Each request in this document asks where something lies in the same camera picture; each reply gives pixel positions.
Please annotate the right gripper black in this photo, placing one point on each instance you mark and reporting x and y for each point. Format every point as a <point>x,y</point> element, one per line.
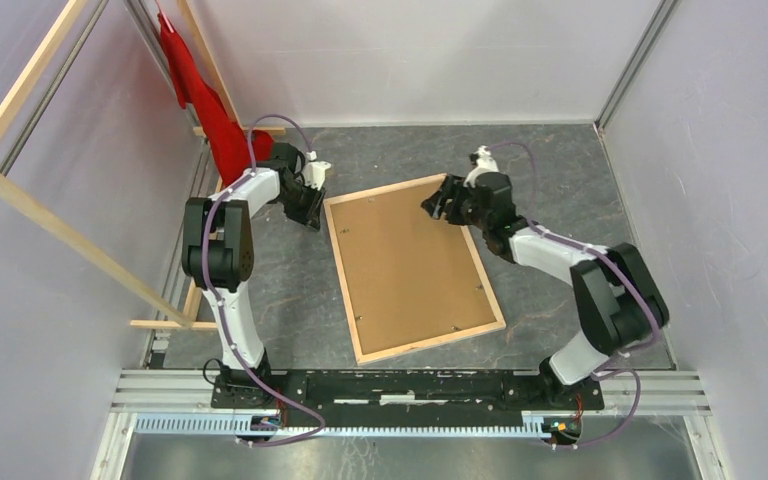
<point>453,189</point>

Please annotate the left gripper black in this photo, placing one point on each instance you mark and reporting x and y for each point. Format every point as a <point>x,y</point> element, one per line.
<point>311,216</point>

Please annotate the wooden picture frame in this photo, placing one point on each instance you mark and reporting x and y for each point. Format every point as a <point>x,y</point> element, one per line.
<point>424,348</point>

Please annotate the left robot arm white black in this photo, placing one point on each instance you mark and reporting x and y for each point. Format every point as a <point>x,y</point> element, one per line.
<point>218,251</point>

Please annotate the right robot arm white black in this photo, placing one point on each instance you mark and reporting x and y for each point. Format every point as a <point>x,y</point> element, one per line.
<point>619,305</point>

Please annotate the red cloth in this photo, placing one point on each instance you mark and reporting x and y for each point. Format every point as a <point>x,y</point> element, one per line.
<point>233,151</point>

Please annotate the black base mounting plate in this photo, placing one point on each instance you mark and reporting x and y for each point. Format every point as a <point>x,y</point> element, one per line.
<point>403,398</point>

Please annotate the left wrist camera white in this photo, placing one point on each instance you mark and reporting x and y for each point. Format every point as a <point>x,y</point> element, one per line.
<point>315,171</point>

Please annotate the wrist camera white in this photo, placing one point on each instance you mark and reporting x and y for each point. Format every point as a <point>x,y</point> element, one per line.
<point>482,162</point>
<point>315,171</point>

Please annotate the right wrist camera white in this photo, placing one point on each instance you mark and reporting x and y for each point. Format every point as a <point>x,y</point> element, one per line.
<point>482,162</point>

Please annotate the grey slotted cable duct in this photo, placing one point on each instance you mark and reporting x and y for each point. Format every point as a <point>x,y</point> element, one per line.
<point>244,425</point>

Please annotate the aluminium rail base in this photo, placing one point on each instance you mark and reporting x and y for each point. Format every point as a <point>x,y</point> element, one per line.
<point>664,392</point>

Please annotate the wooden rack frame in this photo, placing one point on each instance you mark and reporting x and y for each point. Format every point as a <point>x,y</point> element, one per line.
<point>112,156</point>

